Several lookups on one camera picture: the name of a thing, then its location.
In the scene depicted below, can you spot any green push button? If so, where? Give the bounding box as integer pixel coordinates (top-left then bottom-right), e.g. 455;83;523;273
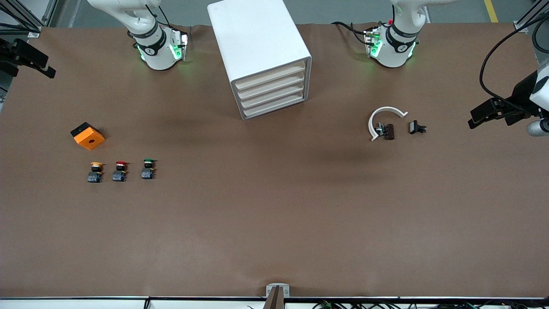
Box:
141;158;157;180

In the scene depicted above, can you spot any orange black button box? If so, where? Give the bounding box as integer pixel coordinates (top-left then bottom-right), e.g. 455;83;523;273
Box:
70;122;106;151

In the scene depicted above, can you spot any yellow push button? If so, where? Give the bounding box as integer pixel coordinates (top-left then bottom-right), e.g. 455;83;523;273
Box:
87;162;105;183

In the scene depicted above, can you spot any red push button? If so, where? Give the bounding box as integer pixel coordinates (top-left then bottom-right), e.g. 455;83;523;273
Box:
112;161;129;182

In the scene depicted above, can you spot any white curved plastic part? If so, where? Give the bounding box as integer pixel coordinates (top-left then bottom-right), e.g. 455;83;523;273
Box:
368;106;408;142

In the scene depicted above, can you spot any small brown metal component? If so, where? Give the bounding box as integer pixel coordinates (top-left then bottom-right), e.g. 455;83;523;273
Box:
376;123;395;141

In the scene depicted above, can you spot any brown table cover mat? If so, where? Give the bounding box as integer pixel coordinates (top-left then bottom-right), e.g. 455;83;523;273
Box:
0;22;549;299

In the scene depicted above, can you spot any aluminium frame post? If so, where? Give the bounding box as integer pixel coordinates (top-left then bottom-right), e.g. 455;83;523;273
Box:
0;0;58;37
514;0;549;33

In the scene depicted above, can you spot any black base cable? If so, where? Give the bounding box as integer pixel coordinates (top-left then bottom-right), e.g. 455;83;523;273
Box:
332;21;371;45

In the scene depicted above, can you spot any metal table edge bracket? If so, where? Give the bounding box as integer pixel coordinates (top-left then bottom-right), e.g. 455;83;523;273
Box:
266;283;290;309

